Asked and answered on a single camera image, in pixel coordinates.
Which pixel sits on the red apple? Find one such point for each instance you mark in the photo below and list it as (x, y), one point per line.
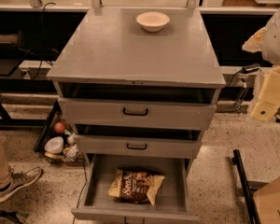
(59, 127)

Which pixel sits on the brown chip bag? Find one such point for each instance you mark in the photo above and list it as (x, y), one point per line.
(136, 187)

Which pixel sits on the black metal bar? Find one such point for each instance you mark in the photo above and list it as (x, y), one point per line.
(249, 200)

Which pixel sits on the grey middle drawer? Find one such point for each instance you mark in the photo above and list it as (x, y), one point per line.
(143, 147)

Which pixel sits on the cardboard box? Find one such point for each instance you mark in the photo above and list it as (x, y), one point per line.
(267, 201)

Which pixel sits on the grey top drawer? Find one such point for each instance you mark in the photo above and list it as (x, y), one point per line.
(137, 114)

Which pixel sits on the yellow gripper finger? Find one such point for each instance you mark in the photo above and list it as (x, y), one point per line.
(268, 99)
(254, 43)

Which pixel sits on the wire basket of items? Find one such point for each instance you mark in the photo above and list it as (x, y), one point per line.
(70, 154)

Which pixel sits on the white bowl on counter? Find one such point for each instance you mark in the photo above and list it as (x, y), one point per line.
(152, 21)

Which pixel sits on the grey drawer cabinet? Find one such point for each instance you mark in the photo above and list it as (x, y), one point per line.
(112, 57)

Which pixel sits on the black power adapter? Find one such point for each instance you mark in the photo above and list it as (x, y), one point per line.
(251, 68)

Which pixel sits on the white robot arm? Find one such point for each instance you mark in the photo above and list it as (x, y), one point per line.
(267, 41)

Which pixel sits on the white bowl in basket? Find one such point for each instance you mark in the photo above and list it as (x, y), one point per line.
(54, 145)

